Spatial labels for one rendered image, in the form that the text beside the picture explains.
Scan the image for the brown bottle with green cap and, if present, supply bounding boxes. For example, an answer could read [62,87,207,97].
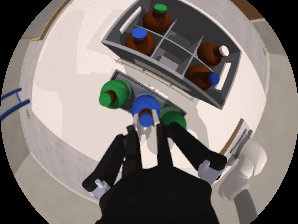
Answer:
[143,4,171,36]

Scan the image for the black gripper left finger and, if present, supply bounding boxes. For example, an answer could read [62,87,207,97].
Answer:
[82,113,143,202]

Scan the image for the blue-labeled bottle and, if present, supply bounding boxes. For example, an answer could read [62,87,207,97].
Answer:
[131,92,161,127]

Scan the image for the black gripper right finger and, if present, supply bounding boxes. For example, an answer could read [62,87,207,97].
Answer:
[152,109,227,197]

